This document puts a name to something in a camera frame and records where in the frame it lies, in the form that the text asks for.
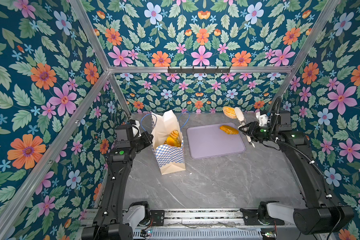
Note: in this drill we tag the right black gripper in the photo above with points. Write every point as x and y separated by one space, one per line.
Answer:
251 130

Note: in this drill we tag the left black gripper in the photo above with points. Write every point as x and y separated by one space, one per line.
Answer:
148 140

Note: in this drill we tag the orange fake bread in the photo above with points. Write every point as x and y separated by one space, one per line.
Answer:
229 130

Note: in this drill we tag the lilac plastic tray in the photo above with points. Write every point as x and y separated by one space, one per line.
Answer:
210 141

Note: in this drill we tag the blue checkered paper bag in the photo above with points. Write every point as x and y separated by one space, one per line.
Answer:
170 159

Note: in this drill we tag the striped yellow bun fake bread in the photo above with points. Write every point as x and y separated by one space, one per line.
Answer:
175 134

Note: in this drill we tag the brown sandwich fake bread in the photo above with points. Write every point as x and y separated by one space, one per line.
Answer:
229 112

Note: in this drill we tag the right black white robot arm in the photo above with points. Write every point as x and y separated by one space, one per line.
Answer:
324 213

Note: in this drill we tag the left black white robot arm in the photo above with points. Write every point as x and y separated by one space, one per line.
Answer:
110 223

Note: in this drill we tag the small green circuit board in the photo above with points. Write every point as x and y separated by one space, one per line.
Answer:
145 233

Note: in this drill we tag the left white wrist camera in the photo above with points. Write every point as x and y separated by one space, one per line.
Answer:
136 127

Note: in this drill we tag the black hook rail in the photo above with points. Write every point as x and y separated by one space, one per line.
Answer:
198 70

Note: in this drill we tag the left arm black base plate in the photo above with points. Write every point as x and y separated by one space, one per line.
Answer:
156 218

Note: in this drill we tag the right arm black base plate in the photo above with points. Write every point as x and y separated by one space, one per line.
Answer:
252 217

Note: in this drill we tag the white perforated cable duct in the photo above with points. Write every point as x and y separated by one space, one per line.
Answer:
201 234

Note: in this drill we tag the aluminium cage frame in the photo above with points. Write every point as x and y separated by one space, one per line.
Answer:
71 71

